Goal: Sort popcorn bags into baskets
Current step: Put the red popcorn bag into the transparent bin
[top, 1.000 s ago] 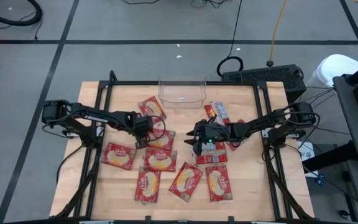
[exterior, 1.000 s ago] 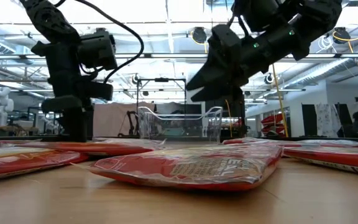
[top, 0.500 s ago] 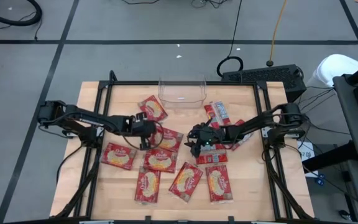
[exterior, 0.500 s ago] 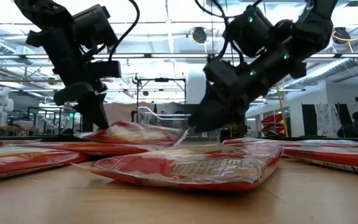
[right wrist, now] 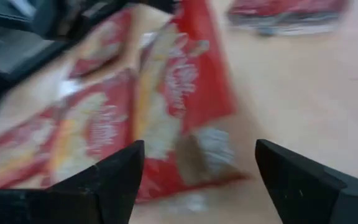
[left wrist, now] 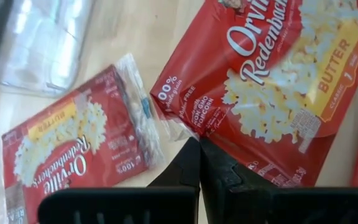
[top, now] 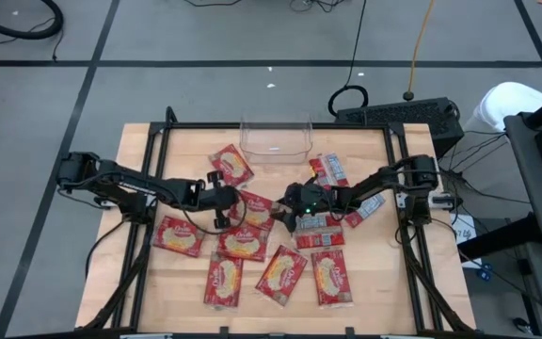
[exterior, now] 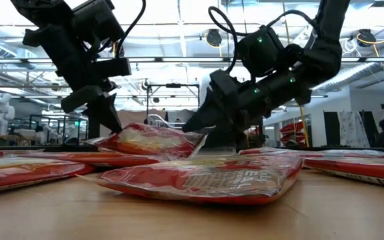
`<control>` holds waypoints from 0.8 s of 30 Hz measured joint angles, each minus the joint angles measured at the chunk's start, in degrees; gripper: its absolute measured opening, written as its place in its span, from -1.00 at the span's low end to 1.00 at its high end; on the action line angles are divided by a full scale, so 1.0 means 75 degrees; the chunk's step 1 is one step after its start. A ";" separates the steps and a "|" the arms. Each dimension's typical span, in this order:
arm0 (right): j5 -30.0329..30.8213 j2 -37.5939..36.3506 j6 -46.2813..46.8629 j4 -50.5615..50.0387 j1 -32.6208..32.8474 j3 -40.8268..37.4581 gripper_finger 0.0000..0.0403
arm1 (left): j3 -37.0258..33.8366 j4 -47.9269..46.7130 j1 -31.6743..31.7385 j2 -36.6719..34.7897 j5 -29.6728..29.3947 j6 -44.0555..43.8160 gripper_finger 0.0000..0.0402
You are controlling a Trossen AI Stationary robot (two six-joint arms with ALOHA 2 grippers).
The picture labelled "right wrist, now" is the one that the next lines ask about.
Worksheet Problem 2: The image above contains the red Orville popcorn bag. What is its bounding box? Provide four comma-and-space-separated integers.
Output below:
0, 70, 139, 190
134, 0, 250, 205
68, 7, 136, 80
227, 0, 349, 37

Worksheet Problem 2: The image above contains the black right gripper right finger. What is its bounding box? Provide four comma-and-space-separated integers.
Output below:
255, 139, 358, 224

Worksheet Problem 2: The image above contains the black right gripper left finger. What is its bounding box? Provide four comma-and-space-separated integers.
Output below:
0, 139, 145, 224

